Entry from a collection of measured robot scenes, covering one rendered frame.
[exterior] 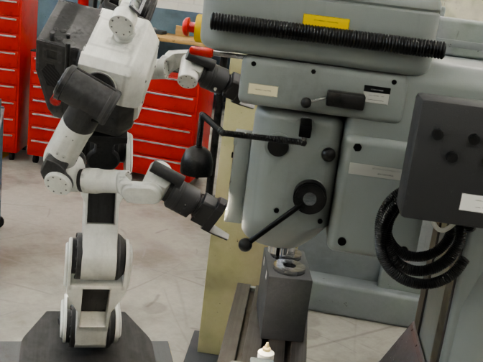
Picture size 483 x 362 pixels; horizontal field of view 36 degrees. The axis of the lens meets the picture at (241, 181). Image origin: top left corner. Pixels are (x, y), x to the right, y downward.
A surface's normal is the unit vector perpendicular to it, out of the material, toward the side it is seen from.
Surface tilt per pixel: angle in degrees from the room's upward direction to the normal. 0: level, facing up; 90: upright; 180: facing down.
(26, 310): 0
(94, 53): 32
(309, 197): 90
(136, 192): 114
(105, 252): 61
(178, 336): 0
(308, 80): 90
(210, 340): 90
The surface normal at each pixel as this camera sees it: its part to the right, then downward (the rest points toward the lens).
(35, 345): 0.12, -0.95
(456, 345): -0.80, 0.05
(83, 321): 0.22, -0.61
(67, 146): -0.18, 0.62
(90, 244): 0.25, -0.21
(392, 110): -0.10, 0.26
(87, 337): 0.16, 0.62
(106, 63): 0.07, -0.01
